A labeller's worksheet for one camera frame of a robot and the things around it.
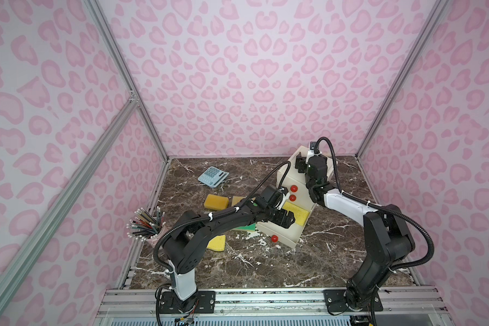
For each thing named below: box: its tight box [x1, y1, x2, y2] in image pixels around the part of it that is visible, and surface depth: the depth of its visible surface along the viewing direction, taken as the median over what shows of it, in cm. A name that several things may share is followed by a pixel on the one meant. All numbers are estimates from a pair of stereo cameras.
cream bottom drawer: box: [256, 203, 317, 250], surface depth 87 cm
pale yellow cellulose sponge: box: [206, 234, 227, 252], surface depth 88 cm
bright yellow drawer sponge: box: [281, 201, 310, 227], surface depth 96 cm
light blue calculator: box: [197, 165, 230, 189], surface depth 111 cm
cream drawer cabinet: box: [277, 145, 317, 212], surface depth 85 cm
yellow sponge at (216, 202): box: [203, 193, 229, 211], surface depth 104 cm
